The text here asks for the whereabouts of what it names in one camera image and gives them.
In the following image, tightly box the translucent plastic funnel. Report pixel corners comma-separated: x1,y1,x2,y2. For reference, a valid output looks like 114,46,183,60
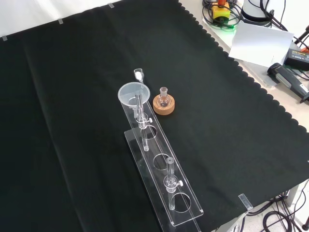
117,82,151,118

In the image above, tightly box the clear acrylic funnel stand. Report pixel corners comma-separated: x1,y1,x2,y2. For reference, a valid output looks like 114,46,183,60
120,93,204,232

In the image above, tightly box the glass weighing funnel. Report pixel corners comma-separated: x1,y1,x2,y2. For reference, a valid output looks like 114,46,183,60
133,68,146,85

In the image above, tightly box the small round-bottom glass flask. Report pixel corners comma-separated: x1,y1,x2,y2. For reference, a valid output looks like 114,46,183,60
157,87,171,108

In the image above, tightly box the black table cloth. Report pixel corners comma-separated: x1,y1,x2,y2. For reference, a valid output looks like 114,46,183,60
0,0,309,232

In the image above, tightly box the yellow emergency stop button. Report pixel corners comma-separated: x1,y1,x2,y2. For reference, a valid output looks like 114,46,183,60
211,0,230,21

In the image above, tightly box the pale white board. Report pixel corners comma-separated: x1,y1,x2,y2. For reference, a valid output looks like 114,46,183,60
228,22,295,68

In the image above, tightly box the black and grey handheld device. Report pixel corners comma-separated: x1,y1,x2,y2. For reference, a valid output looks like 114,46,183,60
267,62,309,104

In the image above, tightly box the black power adapter brick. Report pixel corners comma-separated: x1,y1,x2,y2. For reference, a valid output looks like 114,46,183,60
284,47,309,72

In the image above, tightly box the black tripod leg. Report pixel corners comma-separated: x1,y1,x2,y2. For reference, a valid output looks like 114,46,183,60
293,24,309,53

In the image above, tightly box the round cork ring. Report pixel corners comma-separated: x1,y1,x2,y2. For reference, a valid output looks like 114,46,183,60
153,94,175,116

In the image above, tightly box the black cable bundle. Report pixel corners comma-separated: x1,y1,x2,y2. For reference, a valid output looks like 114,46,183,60
246,183,309,232

